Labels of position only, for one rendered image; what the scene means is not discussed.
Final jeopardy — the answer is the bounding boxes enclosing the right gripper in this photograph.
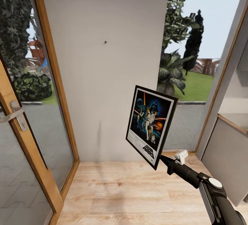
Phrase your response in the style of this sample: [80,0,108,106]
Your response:
[159,155,192,181]

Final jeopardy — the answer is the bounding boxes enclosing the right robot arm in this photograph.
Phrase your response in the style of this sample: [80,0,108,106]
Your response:
[159,150,247,225]

